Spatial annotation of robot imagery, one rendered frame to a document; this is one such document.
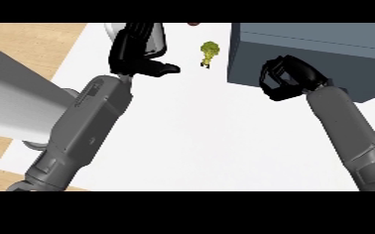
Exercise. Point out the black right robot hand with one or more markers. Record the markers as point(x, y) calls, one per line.
point(288, 76)

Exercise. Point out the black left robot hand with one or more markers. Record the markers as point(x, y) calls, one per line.
point(131, 58)

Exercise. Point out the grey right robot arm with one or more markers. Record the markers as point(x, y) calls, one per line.
point(344, 130)

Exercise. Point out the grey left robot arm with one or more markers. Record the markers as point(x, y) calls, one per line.
point(80, 132)

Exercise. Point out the white cup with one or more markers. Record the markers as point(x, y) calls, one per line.
point(155, 38)

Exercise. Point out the blue-grey box appliance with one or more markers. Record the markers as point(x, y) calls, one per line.
point(303, 56)

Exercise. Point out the green broccoli floret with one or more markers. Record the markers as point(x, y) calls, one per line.
point(208, 53)

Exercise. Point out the dark red round object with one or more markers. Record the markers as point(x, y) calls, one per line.
point(193, 23)

